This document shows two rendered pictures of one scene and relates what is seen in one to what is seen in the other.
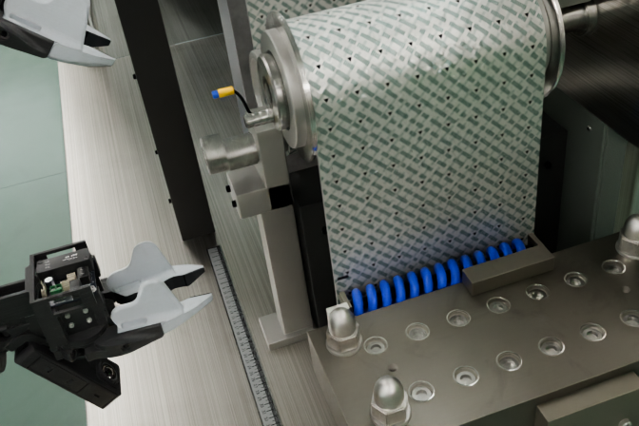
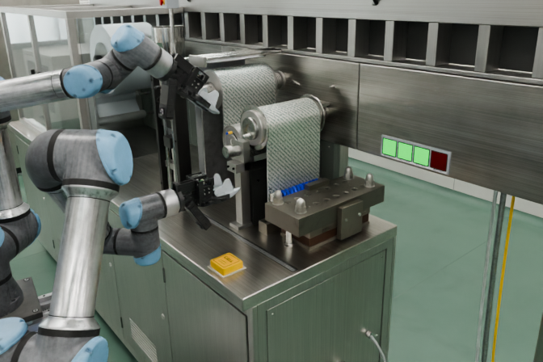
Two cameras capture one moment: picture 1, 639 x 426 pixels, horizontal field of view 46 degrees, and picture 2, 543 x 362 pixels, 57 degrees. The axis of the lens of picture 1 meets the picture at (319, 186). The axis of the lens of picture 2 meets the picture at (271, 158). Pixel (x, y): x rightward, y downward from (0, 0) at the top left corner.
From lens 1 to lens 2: 102 cm
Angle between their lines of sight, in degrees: 28
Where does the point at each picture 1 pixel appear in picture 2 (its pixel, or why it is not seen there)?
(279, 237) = (244, 183)
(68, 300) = (205, 184)
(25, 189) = not seen: outside the picture
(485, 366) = (321, 201)
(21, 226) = not seen: outside the picture
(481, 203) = (305, 165)
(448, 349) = (309, 199)
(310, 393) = (258, 236)
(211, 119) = not seen: hidden behind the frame
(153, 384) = (201, 243)
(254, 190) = (240, 163)
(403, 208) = (286, 165)
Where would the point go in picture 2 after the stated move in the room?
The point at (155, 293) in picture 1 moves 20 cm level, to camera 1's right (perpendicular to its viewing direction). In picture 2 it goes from (228, 183) to (288, 171)
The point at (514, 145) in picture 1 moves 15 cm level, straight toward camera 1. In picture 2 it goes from (313, 146) to (324, 160)
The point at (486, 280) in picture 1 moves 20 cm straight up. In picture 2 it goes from (313, 185) to (313, 128)
